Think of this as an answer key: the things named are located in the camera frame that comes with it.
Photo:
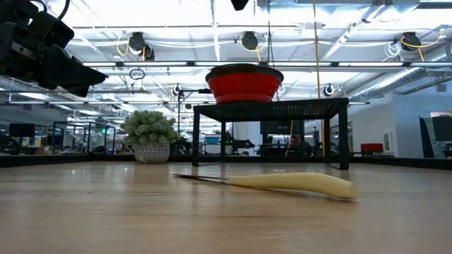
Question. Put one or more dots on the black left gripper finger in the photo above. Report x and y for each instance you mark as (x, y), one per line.
(70, 86)
(74, 68)

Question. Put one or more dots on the red collapsible bowl grey rim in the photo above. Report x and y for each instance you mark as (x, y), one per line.
(243, 86)

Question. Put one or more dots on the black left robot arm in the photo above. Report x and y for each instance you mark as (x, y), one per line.
(10, 8)

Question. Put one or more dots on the black background robot arm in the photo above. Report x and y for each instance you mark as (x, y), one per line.
(242, 144)

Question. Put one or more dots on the black monitor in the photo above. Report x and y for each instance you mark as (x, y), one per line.
(21, 130)

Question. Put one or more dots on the green succulent plant in pot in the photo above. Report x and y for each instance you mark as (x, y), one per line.
(150, 128)

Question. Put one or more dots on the black perforated metal shelf riser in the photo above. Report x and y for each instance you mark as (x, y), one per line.
(268, 109)

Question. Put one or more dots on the pale yellow banana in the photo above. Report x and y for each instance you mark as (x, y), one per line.
(300, 181)

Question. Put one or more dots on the red storage bin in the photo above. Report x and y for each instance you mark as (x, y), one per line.
(371, 147)

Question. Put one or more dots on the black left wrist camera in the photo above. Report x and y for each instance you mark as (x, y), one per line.
(53, 30)

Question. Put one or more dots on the black aluminium rig frame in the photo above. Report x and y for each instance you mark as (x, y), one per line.
(88, 159)

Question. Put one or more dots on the black background rig frame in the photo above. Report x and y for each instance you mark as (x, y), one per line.
(183, 91)

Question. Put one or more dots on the dark wall panel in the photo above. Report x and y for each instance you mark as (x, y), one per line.
(425, 141)

